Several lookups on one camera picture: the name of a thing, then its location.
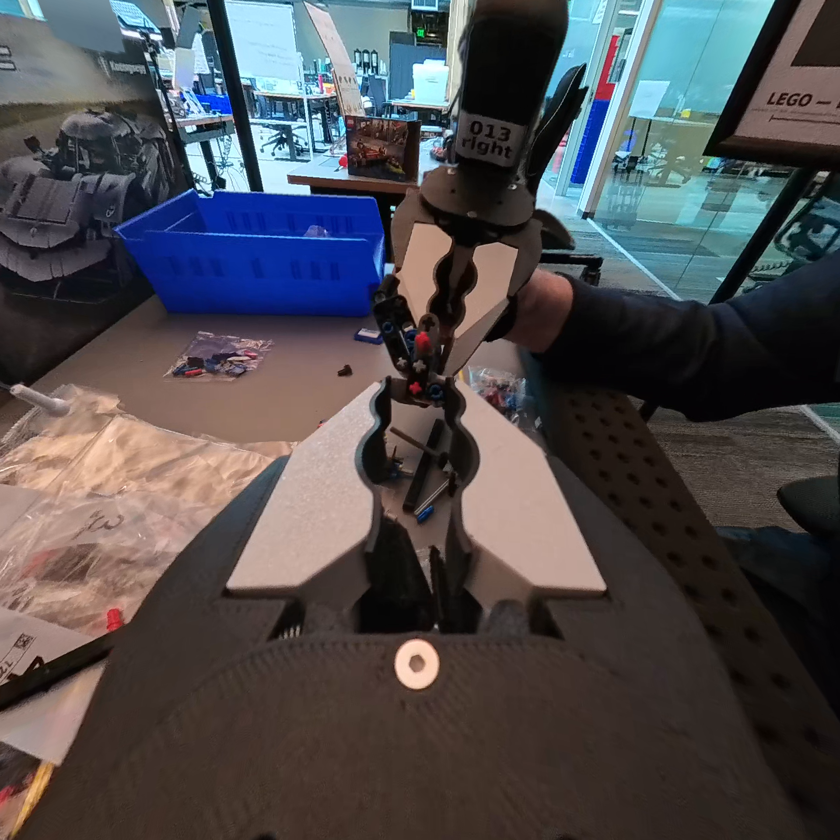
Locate black office chair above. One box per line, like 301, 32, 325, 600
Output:
525, 62, 605, 286

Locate person's right forearm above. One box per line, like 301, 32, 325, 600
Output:
545, 252, 840, 422

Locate dark perforated board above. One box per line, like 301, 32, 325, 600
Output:
548, 381, 840, 840

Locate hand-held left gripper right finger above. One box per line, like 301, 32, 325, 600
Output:
446, 377, 608, 624

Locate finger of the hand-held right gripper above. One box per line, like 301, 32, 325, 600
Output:
395, 222, 455, 328
438, 244, 521, 378

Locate bag red blue lego pieces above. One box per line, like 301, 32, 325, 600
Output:
469, 366, 546, 427

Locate dark grey lego axle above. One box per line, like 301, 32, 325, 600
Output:
389, 428, 450, 463

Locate small printed lego box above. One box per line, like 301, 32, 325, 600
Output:
344, 115, 422, 183

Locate pile of clear plastic bags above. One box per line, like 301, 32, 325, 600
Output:
0, 384, 296, 762

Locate black lego beam red pins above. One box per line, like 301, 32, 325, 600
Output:
0, 609, 126, 711

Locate wooden desk black frame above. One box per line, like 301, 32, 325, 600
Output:
287, 154, 427, 196

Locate blue plastic bin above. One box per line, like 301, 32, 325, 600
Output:
115, 190, 388, 317

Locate black framed sign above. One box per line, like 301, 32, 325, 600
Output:
703, 0, 840, 168

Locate dark printed lego box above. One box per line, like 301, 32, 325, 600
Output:
0, 13, 198, 388

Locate person's right hand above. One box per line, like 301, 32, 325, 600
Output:
504, 270, 580, 355

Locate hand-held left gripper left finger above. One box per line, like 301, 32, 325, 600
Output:
225, 377, 393, 618

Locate long black lego beam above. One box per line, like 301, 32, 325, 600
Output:
402, 420, 448, 513

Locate black chair armrest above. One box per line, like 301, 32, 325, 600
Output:
777, 476, 840, 532

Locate small bag blue lego pieces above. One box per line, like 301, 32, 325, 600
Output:
164, 331, 273, 383

